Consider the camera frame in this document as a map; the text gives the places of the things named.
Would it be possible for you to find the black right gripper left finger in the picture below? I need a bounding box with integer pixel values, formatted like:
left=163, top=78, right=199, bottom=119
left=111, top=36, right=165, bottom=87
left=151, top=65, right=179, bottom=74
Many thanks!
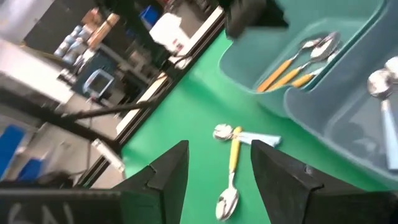
left=110, top=139, right=190, bottom=224

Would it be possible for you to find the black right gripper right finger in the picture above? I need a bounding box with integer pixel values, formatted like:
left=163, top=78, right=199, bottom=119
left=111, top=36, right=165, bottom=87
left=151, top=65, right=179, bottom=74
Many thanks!
left=250, top=139, right=398, bottom=224

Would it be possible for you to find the orange handled spoon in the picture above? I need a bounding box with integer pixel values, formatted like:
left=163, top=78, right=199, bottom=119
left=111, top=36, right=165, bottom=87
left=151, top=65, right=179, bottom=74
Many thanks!
left=291, top=49, right=340, bottom=89
left=256, top=37, right=323, bottom=93
left=215, top=125, right=244, bottom=222
left=267, top=30, right=341, bottom=91

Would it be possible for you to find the teal green plastic bin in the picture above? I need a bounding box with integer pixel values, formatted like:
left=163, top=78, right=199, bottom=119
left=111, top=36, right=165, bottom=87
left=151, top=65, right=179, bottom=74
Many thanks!
left=218, top=0, right=391, bottom=121

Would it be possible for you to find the silver mounting plate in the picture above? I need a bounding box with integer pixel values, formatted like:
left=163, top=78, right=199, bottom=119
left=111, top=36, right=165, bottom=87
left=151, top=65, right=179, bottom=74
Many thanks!
left=91, top=138, right=126, bottom=172

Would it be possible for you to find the white box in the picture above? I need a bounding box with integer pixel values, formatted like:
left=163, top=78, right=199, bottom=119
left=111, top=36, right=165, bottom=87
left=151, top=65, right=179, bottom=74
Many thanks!
left=148, top=12, right=191, bottom=54

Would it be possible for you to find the blue grey plastic bin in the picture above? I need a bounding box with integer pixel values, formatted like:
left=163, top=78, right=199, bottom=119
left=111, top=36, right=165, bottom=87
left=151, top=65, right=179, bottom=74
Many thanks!
left=283, top=0, right=398, bottom=189

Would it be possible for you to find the green table mat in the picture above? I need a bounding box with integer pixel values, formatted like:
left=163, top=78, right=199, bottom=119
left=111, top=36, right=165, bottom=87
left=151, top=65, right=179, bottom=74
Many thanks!
left=120, top=29, right=389, bottom=224

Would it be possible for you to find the blue crate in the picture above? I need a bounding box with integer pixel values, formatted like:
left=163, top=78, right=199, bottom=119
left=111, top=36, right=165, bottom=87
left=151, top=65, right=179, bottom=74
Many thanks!
left=139, top=4, right=162, bottom=29

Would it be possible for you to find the blue chair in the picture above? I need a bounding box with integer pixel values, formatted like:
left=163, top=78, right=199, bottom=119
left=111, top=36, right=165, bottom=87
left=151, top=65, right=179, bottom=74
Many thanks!
left=0, top=124, right=26, bottom=178
left=18, top=157, right=44, bottom=181

